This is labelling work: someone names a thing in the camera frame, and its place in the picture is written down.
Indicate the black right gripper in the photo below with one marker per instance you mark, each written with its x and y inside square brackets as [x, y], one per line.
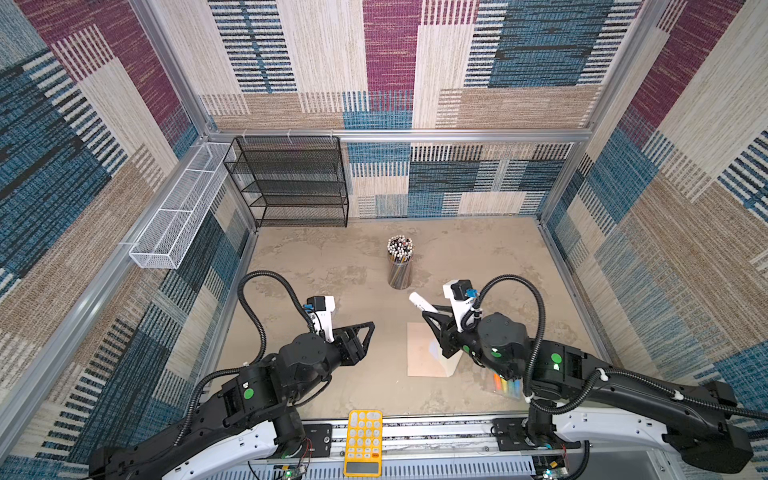
[446, 336]

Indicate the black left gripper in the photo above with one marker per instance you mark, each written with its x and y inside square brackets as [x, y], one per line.
[357, 351]

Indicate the white glue stick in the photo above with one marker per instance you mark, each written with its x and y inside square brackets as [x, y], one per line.
[422, 304]

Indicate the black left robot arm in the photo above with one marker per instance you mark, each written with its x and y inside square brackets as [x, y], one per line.
[238, 414]

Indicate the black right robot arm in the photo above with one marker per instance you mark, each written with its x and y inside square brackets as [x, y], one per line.
[575, 397]

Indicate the metal cup of pencils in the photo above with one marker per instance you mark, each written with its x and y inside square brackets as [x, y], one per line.
[400, 252]

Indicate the pack of coloured highlighters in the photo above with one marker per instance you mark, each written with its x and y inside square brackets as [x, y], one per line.
[506, 388]

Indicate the yellow calculator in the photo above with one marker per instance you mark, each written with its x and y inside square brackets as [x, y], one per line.
[363, 444]

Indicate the aluminium front rail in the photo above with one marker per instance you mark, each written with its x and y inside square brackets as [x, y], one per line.
[441, 442]

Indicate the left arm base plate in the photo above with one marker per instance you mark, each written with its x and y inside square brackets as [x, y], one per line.
[318, 444]

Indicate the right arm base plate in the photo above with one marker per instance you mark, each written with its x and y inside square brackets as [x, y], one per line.
[522, 433]

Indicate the black wire shelf rack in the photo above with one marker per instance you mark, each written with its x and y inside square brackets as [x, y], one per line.
[291, 181]

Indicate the white wire mesh basket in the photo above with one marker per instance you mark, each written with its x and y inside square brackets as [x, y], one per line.
[166, 239]

